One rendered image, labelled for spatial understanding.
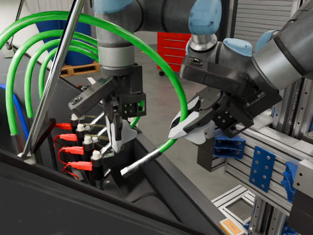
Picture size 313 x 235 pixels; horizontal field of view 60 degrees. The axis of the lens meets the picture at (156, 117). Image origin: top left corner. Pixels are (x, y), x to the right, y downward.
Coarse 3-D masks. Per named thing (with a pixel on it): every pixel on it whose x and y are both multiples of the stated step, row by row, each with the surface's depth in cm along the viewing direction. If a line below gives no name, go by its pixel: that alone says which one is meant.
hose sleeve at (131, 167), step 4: (156, 148) 56; (152, 152) 56; (156, 152) 55; (160, 152) 55; (144, 156) 56; (148, 156) 56; (152, 156) 56; (156, 156) 56; (136, 160) 57; (140, 160) 56; (144, 160) 56; (148, 160) 56; (132, 164) 57; (136, 164) 56; (140, 164) 56; (144, 164) 56; (128, 168) 57; (132, 168) 56; (136, 168) 56; (140, 168) 57; (132, 172) 57
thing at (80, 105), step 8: (104, 80) 57; (112, 80) 56; (88, 88) 58; (96, 88) 56; (104, 88) 56; (112, 88) 57; (80, 96) 56; (88, 96) 55; (96, 96) 56; (104, 96) 57; (72, 104) 55; (80, 104) 55; (88, 104) 56; (80, 112) 55
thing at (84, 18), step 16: (32, 16) 43; (48, 16) 43; (64, 16) 43; (80, 16) 43; (16, 32) 44; (112, 32) 45; (128, 32) 45; (0, 48) 45; (144, 48) 46; (160, 64) 48; (176, 80) 49
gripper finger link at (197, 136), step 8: (192, 112) 51; (184, 120) 51; (192, 120) 49; (176, 128) 52; (200, 128) 50; (176, 136) 52; (184, 136) 52; (192, 136) 52; (200, 136) 52; (200, 144) 53
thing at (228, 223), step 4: (228, 220) 64; (220, 224) 63; (228, 224) 63; (232, 224) 63; (224, 228) 62; (228, 228) 62; (232, 228) 61; (236, 228) 61; (228, 232) 61; (232, 232) 61; (236, 232) 60
